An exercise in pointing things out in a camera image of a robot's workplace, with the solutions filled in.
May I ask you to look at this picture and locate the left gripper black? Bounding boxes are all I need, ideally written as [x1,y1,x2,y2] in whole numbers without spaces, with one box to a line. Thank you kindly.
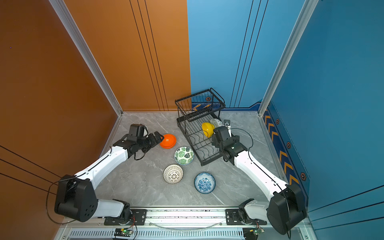
[137,130,165,153]

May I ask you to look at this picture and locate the orange bowl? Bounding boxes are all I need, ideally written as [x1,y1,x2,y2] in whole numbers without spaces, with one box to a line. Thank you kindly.
[160,134,177,149]

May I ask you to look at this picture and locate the green geometric pattern bowl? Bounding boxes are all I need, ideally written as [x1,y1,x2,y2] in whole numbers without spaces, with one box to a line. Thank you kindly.
[210,118,223,128]

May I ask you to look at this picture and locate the yellow bowl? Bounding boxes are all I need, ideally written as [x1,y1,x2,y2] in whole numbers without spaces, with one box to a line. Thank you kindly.
[202,122,215,138]

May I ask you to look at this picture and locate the green leaf pattern bowl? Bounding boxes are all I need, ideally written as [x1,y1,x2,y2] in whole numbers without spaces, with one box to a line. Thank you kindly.
[174,147,195,165]

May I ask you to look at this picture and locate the white lattice pattern bowl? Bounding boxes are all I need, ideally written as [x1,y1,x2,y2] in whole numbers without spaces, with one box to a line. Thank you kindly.
[163,165,184,184]

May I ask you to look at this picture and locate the black wire dish rack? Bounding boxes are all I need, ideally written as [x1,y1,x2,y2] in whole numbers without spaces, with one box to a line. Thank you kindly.
[175,88,226,166]

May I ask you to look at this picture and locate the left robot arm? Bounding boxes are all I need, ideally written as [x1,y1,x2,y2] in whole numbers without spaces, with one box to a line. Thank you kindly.
[54,124,164,224]

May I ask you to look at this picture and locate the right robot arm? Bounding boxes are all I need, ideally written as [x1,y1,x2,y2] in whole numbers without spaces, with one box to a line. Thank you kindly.
[212,126,307,236]

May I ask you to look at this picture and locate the blue floral pattern bowl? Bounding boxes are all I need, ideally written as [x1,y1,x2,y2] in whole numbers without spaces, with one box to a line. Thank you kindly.
[194,172,216,194]

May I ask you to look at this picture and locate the right green circuit board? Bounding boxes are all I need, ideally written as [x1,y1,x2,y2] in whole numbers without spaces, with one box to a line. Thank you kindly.
[243,228,265,240]

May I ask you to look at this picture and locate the green circuit board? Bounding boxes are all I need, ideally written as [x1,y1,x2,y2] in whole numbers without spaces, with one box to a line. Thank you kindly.
[114,228,135,240]
[243,228,265,240]

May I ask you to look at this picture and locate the left green circuit board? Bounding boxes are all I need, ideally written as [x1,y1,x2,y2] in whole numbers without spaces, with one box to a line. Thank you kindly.
[114,228,135,240]

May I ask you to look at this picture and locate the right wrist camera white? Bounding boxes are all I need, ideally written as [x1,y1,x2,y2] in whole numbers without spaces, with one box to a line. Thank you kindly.
[223,120,231,133]

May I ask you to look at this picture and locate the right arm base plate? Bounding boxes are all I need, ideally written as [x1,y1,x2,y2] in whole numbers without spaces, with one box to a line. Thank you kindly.
[226,209,267,226]

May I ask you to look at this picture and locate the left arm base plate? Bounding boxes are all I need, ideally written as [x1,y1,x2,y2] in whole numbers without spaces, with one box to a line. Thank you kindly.
[104,209,147,226]

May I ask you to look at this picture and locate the aluminium front rail frame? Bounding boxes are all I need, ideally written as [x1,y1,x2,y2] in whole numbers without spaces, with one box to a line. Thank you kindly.
[55,206,317,240]

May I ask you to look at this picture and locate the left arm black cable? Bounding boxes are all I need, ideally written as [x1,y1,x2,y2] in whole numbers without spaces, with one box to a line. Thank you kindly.
[44,143,145,226]

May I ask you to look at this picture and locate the right aluminium corner post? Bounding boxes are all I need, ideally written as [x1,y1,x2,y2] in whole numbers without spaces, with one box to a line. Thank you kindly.
[258,0,319,117]

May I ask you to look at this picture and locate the aluminium corner post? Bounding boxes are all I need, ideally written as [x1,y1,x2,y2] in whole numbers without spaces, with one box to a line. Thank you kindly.
[258,0,319,117]
[49,0,123,117]

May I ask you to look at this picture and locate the left aluminium corner post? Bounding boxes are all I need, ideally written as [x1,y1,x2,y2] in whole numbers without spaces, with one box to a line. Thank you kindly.
[49,0,123,117]

